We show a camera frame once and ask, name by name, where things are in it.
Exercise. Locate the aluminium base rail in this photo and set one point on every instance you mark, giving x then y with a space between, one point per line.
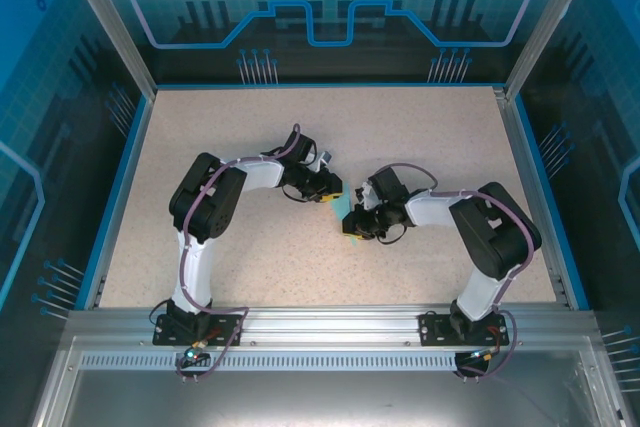
325 324

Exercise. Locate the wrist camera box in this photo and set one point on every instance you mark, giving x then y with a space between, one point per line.
326 157
369 197

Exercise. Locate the metal tray panel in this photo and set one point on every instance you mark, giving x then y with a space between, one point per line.
320 402

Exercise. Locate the aluminium side rail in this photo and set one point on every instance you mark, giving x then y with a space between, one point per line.
511 122

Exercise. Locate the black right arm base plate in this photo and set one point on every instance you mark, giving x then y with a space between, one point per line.
435 332

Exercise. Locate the blue table edge trim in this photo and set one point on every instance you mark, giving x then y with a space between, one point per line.
548 197
119 197

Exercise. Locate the light blue cloth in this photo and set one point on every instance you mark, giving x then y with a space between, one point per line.
342 207

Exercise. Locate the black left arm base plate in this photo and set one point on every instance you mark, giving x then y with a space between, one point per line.
225 334

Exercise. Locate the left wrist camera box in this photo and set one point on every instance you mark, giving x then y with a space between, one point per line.
326 157

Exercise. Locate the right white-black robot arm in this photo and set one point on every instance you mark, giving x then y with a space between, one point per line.
500 242

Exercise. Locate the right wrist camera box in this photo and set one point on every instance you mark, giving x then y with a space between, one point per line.
369 197

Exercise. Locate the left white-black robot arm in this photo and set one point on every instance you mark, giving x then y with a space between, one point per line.
195 277

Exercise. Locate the aluminium frame post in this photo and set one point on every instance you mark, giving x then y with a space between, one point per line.
120 27
542 27

